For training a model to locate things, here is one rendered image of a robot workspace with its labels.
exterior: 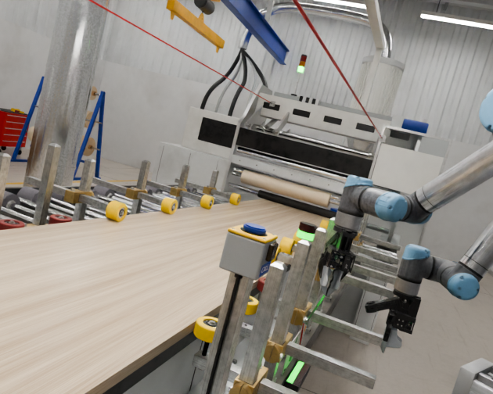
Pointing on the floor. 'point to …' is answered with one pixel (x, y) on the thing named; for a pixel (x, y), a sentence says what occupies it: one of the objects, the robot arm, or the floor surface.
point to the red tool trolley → (3, 127)
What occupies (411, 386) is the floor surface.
